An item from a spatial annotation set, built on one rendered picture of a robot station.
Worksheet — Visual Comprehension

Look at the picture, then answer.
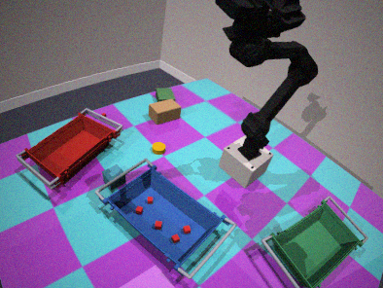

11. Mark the tan cardboard box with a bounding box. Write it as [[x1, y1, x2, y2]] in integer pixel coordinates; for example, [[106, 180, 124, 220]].
[[149, 99, 181, 125]]

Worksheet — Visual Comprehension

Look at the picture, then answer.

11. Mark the blue plastic tray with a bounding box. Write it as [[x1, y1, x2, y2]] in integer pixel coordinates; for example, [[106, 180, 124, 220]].
[[99, 165, 229, 276]]

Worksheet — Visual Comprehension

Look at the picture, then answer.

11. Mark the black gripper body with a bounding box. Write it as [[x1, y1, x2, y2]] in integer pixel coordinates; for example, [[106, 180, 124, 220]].
[[242, 0, 306, 31]]

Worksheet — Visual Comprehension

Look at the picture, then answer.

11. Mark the red plastic tray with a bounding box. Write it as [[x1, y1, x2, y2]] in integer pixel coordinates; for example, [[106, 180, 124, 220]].
[[16, 108, 123, 186]]

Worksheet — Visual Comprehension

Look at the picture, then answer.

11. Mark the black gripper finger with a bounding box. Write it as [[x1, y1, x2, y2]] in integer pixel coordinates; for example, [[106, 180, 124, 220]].
[[271, 0, 302, 15]]

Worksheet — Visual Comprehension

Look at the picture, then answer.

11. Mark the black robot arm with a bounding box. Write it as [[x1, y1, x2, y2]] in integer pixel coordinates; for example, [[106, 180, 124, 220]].
[[216, 0, 318, 161]]

